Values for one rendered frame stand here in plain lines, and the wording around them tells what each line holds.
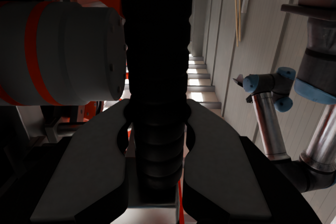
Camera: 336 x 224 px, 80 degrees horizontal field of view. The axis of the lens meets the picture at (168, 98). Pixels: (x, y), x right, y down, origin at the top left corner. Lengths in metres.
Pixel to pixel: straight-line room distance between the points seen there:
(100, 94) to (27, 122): 0.15
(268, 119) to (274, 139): 0.08
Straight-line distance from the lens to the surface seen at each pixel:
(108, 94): 0.27
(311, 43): 0.67
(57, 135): 0.43
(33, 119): 0.40
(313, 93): 0.68
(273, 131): 0.90
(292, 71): 1.00
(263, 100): 0.90
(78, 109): 0.55
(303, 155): 0.96
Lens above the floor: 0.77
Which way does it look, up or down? 28 degrees up
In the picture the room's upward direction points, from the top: 179 degrees counter-clockwise
